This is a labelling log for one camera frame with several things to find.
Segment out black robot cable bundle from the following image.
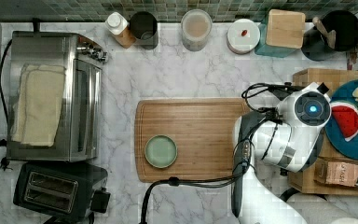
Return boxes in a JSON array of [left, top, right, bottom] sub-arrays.
[[138, 81, 306, 224]]

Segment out black two-slot toaster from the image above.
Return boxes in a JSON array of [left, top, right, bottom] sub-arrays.
[[13, 161, 110, 222]]

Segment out stainless steel toaster oven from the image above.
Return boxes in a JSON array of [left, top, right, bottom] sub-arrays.
[[7, 31, 107, 162]]

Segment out red watermelon slice toy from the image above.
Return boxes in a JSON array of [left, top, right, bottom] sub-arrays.
[[331, 101, 358, 142]]

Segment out black utensil holder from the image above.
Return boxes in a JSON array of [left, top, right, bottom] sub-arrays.
[[301, 10, 358, 61]]

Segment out glass jar of cereal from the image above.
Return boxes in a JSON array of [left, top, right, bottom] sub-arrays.
[[181, 9, 213, 51]]

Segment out wooden tea bag box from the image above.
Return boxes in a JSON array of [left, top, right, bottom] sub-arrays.
[[314, 159, 358, 188]]

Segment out folded beige towel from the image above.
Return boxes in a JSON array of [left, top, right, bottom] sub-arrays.
[[10, 63, 65, 147]]

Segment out dark grey cup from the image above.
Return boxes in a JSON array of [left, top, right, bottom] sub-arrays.
[[130, 11, 158, 49]]

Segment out white capped bottle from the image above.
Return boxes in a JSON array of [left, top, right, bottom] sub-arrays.
[[105, 12, 136, 49]]

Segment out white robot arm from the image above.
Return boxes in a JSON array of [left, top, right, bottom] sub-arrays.
[[231, 82, 331, 224]]

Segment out bamboo cutting board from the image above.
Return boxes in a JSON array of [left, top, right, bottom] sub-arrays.
[[134, 98, 249, 182]]

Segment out green ceramic bowl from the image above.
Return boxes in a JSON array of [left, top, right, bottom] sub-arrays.
[[145, 134, 178, 169]]

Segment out dark blue plate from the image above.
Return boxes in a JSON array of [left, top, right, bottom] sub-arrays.
[[325, 79, 358, 160]]

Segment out wooden utensil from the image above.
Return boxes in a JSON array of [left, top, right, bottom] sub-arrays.
[[312, 17, 337, 49]]

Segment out black power cord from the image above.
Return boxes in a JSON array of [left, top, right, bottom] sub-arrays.
[[0, 38, 14, 172]]

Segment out teal canister with wooden lid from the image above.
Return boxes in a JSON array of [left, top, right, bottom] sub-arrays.
[[255, 9, 306, 58]]

